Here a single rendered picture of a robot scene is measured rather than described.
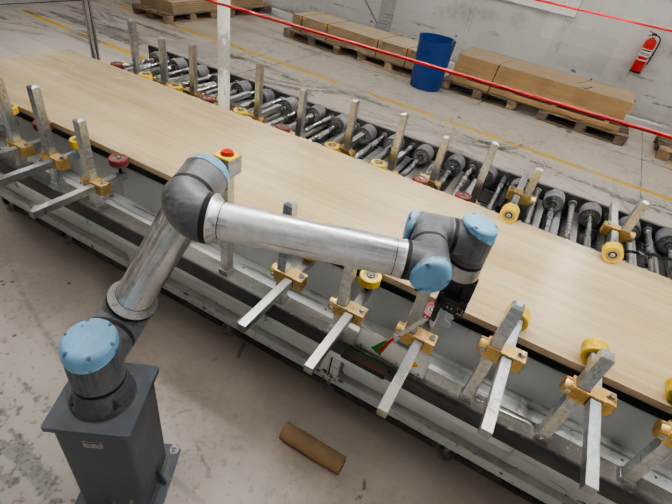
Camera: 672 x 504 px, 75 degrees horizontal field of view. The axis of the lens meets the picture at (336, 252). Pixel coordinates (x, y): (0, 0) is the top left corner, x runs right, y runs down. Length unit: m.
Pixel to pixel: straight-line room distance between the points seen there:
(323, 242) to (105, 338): 0.73
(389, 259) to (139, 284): 0.74
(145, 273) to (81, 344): 0.26
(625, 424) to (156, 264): 1.58
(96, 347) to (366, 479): 1.28
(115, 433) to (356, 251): 0.95
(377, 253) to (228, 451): 1.41
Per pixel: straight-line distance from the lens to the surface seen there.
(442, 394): 1.58
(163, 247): 1.23
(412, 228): 1.06
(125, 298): 1.43
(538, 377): 1.75
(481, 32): 8.54
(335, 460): 2.07
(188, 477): 2.11
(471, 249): 1.10
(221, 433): 2.18
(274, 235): 0.94
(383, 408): 1.28
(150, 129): 2.47
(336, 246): 0.93
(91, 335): 1.42
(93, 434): 1.56
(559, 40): 8.33
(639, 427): 1.85
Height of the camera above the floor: 1.90
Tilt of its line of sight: 37 degrees down
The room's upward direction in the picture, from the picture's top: 11 degrees clockwise
